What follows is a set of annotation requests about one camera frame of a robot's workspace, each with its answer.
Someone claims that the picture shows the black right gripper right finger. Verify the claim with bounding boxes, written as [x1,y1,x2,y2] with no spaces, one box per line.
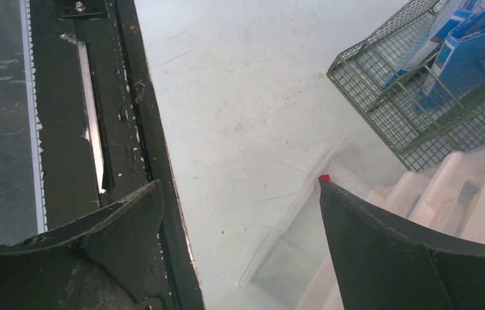
[318,179,485,309]

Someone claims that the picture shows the blue folder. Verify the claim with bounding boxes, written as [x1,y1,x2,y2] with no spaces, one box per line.
[415,9,485,114]
[383,1,485,89]

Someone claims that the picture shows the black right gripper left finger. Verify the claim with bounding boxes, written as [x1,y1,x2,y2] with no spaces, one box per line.
[0,180,165,309]

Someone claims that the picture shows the white plastic drawer organizer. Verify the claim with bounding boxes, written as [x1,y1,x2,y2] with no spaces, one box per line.
[239,137,485,309]

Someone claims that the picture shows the green wire mesh organizer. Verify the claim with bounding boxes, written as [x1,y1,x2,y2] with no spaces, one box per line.
[327,1,485,171]

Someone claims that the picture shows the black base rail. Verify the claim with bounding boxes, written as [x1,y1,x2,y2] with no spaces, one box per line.
[28,1,204,309]

